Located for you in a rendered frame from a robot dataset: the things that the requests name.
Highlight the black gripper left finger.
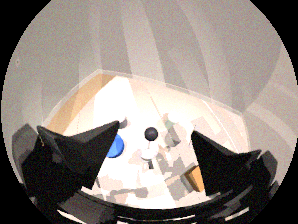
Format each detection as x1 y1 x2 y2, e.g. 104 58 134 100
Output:
36 120 120 189

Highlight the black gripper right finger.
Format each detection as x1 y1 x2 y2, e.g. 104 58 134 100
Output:
190 129 261 196

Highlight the orange rectangular block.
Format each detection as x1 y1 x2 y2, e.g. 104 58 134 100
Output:
185 165 205 193

